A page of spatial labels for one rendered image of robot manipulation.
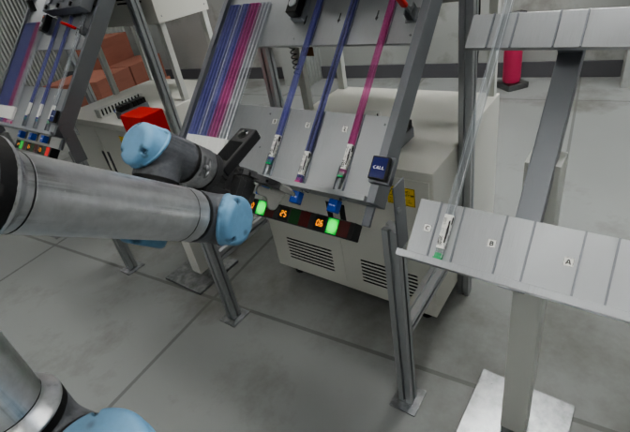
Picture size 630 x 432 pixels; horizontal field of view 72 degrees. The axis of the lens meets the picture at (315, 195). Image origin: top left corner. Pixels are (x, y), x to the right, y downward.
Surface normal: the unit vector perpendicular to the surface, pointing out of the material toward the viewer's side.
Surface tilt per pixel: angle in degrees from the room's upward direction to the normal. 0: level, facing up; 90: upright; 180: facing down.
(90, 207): 96
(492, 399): 0
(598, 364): 0
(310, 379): 0
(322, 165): 45
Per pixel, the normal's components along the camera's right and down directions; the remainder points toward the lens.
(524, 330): -0.58, 0.50
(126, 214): 0.86, 0.29
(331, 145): -0.52, -0.24
